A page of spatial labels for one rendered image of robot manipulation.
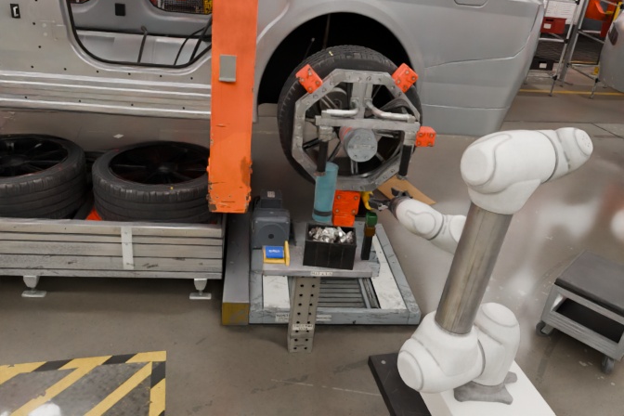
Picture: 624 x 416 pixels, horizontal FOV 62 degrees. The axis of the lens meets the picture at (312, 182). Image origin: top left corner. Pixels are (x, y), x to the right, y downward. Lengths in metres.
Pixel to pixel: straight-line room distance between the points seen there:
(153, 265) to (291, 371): 0.79
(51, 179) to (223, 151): 0.90
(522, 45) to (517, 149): 1.67
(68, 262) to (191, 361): 0.73
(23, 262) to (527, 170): 2.12
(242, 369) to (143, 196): 0.87
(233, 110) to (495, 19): 1.37
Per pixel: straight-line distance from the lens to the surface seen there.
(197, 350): 2.33
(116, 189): 2.50
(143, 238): 2.42
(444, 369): 1.48
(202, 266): 2.47
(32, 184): 2.62
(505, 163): 1.18
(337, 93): 2.65
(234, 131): 2.07
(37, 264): 2.62
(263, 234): 2.45
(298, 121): 2.21
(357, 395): 2.21
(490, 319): 1.61
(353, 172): 2.45
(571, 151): 1.32
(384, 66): 2.29
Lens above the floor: 1.60
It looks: 25 degrees down
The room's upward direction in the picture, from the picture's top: 6 degrees clockwise
